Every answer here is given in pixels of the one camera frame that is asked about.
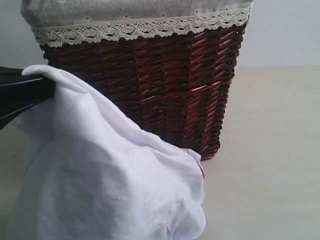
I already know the white t-shirt with red lettering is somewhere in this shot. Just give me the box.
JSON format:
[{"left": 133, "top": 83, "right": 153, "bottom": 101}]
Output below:
[{"left": 6, "top": 65, "right": 206, "bottom": 240}]

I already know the dark brown wicker basket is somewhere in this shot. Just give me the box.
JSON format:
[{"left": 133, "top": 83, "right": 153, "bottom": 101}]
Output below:
[{"left": 41, "top": 25, "right": 246, "bottom": 160}]

